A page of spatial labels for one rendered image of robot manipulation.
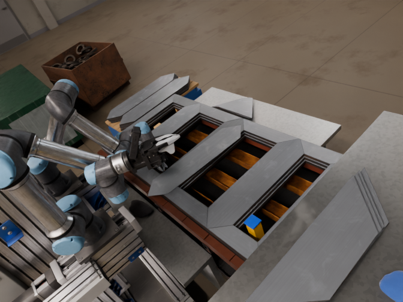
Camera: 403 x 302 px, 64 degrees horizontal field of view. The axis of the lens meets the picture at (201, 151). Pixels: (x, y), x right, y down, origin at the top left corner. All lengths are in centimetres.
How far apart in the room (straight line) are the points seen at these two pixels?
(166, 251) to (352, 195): 101
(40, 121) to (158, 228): 263
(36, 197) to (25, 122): 298
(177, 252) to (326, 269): 89
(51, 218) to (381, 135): 140
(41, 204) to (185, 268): 80
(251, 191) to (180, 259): 52
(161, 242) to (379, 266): 113
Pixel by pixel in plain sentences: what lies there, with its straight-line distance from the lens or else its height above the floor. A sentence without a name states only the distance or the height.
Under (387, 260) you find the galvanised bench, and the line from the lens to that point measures 123.
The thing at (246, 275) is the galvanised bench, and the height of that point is 105.
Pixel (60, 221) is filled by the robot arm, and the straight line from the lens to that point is 137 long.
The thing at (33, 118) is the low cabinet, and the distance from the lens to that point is 423.
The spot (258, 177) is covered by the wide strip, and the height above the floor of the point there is 87.
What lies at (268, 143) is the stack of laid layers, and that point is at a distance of 196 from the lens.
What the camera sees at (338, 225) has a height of 107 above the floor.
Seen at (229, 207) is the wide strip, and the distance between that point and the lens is 165.
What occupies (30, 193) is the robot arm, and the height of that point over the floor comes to 149.
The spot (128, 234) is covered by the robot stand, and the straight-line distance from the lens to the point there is 168.
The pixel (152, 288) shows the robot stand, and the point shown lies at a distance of 237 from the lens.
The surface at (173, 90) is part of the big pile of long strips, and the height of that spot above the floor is 85.
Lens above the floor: 211
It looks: 38 degrees down
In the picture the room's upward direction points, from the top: 22 degrees counter-clockwise
